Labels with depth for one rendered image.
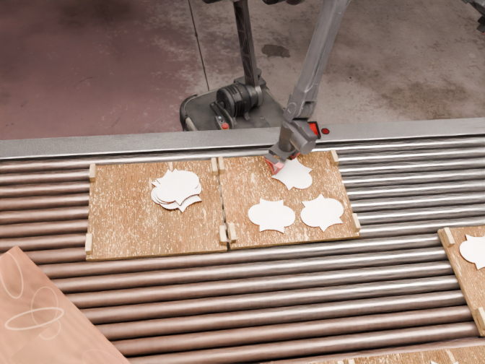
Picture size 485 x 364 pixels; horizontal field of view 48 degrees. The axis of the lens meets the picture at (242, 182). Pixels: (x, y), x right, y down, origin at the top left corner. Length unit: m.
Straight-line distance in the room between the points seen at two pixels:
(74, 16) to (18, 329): 2.92
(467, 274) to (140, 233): 0.99
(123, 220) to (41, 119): 1.75
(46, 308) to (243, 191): 0.70
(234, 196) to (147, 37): 2.27
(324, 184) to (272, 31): 2.28
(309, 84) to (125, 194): 0.66
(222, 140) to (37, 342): 0.91
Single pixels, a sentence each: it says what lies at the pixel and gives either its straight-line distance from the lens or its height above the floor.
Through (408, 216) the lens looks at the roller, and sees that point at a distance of 1.85.
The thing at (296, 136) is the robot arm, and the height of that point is 1.15.
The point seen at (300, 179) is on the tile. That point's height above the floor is 0.94.
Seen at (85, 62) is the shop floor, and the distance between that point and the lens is 3.68.
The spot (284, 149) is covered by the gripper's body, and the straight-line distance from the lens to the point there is 1.72.
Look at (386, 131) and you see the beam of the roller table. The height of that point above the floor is 0.91.
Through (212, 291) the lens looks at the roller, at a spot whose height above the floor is 0.91.
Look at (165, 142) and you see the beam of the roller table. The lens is 1.90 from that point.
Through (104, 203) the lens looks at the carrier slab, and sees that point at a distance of 1.73.
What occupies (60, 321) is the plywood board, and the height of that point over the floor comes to 1.04.
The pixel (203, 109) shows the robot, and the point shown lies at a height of 0.24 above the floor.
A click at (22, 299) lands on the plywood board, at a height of 1.04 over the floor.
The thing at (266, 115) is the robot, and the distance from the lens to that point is 2.98.
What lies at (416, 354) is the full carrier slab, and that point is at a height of 0.94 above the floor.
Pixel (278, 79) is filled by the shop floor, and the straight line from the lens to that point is 3.57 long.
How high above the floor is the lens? 2.33
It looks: 52 degrees down
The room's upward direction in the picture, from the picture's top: 7 degrees clockwise
